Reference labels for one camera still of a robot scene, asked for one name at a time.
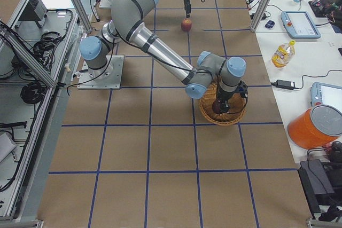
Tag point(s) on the woven wicker basket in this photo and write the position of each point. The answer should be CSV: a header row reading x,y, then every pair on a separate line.
x,y
236,104

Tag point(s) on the orange juice bottle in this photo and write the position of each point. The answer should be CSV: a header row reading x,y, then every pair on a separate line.
x,y
284,53

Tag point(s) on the orange bucket with lid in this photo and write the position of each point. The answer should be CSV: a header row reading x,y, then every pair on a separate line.
x,y
315,127

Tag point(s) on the left teach pendant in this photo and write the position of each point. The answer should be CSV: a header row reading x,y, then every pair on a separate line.
x,y
299,25

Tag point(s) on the dark purple apple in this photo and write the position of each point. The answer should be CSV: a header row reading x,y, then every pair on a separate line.
x,y
213,107

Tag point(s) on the teach pendant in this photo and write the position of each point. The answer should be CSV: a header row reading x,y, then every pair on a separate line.
x,y
327,94
299,25

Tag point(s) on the black power adapter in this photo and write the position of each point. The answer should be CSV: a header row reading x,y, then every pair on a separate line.
x,y
283,84

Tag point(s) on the right teach pendant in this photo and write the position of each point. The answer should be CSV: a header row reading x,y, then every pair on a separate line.
x,y
327,94

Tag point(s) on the red apple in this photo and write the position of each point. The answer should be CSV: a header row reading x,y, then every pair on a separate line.
x,y
186,25

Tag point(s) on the dark blue pouch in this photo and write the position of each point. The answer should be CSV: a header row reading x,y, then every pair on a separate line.
x,y
270,24

